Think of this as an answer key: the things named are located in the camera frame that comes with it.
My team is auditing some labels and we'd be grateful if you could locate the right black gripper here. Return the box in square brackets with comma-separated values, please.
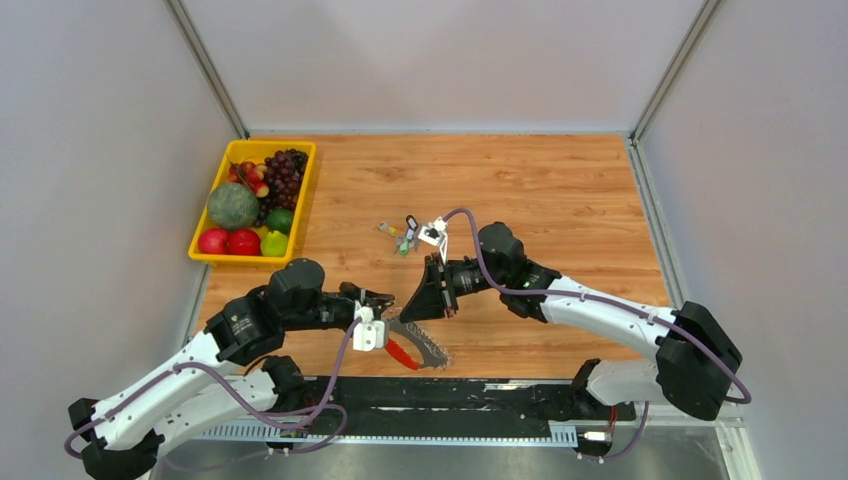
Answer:
[399, 253, 505, 325]

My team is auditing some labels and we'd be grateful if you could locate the red keyring with silver keys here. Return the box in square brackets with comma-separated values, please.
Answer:
[385, 317, 451, 371]

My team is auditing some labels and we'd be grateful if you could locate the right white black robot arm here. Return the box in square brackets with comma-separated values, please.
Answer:
[399, 222, 751, 421]

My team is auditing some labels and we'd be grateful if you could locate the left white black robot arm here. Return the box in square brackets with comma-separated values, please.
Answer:
[64, 258, 395, 479]

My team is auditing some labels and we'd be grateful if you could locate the green lime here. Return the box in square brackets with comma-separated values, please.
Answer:
[265, 208, 294, 235]

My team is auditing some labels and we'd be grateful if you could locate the red apple right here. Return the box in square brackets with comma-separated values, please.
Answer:
[226, 229, 261, 256]

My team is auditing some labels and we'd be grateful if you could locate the red apple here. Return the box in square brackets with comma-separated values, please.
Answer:
[197, 228, 230, 255]
[226, 229, 261, 256]

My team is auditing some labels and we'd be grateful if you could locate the dark purple grape bunch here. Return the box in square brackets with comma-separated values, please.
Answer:
[253, 148, 309, 227]

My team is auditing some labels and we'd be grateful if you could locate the green round melon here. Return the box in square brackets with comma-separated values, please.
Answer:
[206, 182, 260, 230]

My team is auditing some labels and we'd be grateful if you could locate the red apple left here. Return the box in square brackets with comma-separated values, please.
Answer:
[197, 228, 230, 255]

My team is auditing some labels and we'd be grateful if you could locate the small red apples cluster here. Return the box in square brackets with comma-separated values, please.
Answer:
[226, 161, 270, 198]

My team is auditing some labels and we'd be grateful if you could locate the yellow plastic fruit tray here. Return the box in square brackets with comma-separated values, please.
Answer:
[188, 140, 317, 268]

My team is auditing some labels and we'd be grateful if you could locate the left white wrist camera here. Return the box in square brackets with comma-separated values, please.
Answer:
[352, 302, 388, 352]

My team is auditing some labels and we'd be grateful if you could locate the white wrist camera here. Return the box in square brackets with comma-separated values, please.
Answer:
[352, 302, 388, 352]
[418, 217, 449, 263]

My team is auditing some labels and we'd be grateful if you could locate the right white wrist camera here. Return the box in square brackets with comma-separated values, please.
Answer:
[418, 217, 449, 263]

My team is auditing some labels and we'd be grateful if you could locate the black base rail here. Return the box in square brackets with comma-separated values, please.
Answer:
[307, 377, 637, 439]

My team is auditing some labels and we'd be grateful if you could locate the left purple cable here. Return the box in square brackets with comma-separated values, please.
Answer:
[63, 317, 364, 465]

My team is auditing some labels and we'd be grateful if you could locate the purple cable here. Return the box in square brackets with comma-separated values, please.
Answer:
[442, 207, 754, 463]
[63, 317, 364, 465]

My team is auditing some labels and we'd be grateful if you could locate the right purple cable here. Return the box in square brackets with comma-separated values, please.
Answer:
[442, 207, 754, 463]

